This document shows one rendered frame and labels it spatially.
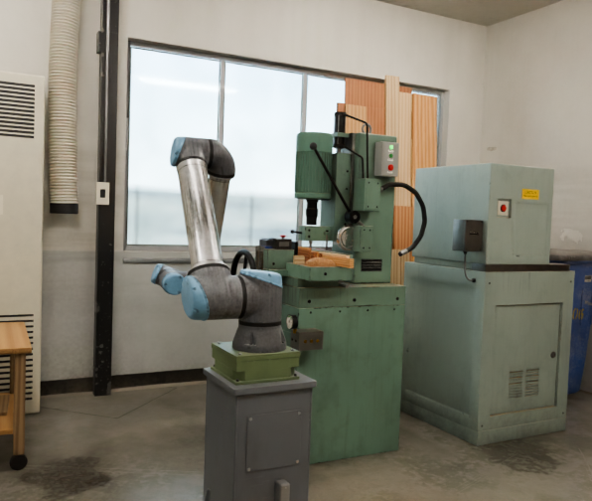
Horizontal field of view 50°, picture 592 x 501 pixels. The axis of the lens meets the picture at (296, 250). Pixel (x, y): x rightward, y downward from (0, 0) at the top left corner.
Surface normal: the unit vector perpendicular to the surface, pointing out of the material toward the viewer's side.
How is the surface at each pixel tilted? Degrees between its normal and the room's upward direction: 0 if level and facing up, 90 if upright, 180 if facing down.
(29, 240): 90
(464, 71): 90
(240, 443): 90
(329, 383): 90
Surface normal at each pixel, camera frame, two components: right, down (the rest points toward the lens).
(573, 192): -0.88, -0.01
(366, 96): 0.45, 0.02
